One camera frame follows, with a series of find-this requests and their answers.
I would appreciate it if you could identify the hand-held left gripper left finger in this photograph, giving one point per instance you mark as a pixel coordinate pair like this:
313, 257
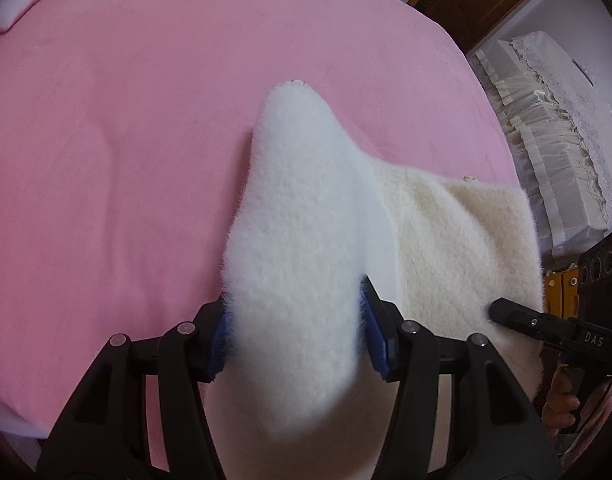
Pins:
218, 345

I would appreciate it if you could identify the lace-covered furniture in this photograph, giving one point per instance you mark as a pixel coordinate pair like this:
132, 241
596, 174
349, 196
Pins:
550, 125

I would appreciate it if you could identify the person's right hand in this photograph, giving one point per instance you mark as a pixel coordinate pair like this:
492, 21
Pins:
558, 405

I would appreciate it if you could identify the pink bed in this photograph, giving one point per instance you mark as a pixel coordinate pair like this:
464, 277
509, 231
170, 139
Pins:
136, 135

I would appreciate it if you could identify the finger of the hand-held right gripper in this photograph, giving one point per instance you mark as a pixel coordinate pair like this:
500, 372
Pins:
520, 316

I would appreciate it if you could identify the wooden drawer cabinet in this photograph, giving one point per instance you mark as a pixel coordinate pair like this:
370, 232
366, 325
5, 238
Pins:
560, 285

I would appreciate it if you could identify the white fuzzy cardigan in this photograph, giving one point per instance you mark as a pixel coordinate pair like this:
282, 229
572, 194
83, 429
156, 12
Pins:
296, 260

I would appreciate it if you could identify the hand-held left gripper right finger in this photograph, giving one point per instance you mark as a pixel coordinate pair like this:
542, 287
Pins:
375, 330

